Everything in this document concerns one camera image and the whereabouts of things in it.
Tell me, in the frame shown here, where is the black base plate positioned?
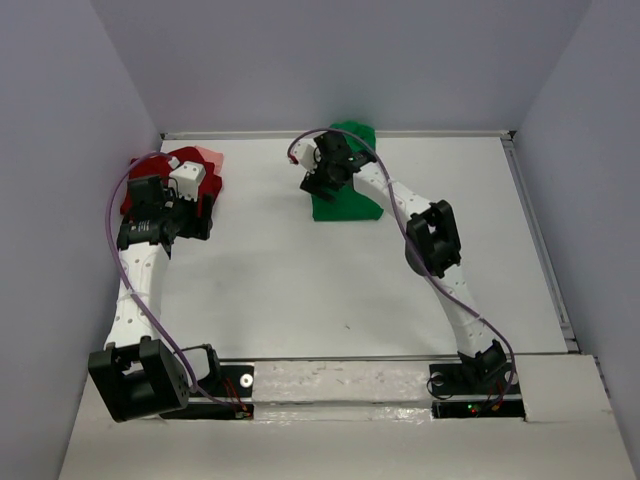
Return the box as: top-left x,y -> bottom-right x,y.
426,363 -> 526,419
160,364 -> 254,421

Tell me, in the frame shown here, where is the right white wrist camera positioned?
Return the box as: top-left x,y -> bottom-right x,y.
287,141 -> 318,173

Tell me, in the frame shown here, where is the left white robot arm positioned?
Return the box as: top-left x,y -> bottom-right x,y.
88,164 -> 221,422

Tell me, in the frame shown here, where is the red folded t shirt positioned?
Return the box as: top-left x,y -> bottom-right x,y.
119,146 -> 223,221

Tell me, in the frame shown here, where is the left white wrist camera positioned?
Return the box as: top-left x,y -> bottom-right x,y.
169,161 -> 206,202

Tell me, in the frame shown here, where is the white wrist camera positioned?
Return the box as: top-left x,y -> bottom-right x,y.
169,161 -> 206,202
287,141 -> 318,173

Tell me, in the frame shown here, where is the green t shirt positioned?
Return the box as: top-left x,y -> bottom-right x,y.
311,120 -> 384,222

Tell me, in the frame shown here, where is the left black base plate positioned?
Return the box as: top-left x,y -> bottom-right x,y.
160,364 -> 254,421

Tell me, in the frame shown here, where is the white front platform board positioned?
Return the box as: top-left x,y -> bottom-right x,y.
61,355 -> 635,479

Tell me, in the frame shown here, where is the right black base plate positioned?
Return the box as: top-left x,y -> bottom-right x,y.
426,363 -> 526,419

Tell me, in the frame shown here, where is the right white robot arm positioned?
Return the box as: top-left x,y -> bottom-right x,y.
287,128 -> 516,403

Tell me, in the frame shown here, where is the pink folded t shirt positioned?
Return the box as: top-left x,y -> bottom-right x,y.
195,146 -> 224,176

